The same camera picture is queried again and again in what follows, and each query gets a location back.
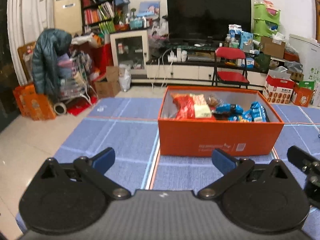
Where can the orange cardboard box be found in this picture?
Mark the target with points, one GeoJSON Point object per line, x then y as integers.
{"type": "Point", "coordinates": [199, 137]}

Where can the black bookshelf with books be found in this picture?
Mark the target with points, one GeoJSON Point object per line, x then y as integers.
{"type": "Point", "coordinates": [95, 13]}

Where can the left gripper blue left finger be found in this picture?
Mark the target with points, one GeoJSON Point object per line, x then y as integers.
{"type": "Point", "coordinates": [103, 161]}

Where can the brown cardboard box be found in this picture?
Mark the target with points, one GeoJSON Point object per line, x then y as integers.
{"type": "Point", "coordinates": [272, 47]}

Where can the blue oreo pack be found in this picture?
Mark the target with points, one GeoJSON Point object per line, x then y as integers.
{"type": "Point", "coordinates": [258, 112]}

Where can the tape roll on floor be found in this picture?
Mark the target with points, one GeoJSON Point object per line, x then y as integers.
{"type": "Point", "coordinates": [60, 108]}

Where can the red white cardboard carton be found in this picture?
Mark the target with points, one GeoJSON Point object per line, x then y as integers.
{"type": "Point", "coordinates": [278, 87]}

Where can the teal puffer jacket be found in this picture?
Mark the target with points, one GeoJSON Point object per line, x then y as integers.
{"type": "Point", "coordinates": [51, 44]}

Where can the white glass door cabinet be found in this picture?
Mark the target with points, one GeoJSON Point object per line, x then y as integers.
{"type": "Point", "coordinates": [131, 48]}

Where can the orange gift bag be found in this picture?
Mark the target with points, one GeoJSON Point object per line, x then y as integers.
{"type": "Point", "coordinates": [32, 105]}

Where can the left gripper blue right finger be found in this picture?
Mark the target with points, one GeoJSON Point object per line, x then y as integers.
{"type": "Point", "coordinates": [224, 162]}

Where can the blue black striped snack pack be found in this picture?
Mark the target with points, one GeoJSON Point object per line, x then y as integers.
{"type": "Point", "coordinates": [229, 109]}

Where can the green stacked storage bins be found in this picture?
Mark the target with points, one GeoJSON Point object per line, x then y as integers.
{"type": "Point", "coordinates": [266, 20]}

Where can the black flat television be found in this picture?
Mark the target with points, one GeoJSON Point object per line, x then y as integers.
{"type": "Point", "coordinates": [204, 19]}

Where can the clear pack brown pastry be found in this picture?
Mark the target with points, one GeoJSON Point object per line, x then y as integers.
{"type": "Point", "coordinates": [213, 101]}

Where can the red snack bag yellow label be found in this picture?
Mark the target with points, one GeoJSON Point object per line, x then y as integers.
{"type": "Point", "coordinates": [191, 106]}

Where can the red folding chair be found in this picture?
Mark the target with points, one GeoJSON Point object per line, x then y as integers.
{"type": "Point", "coordinates": [230, 67]}

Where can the blue patterned tablecloth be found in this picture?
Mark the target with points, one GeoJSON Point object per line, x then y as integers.
{"type": "Point", "coordinates": [129, 126]}

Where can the white air conditioner unit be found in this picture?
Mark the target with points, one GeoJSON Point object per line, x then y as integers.
{"type": "Point", "coordinates": [67, 16]}

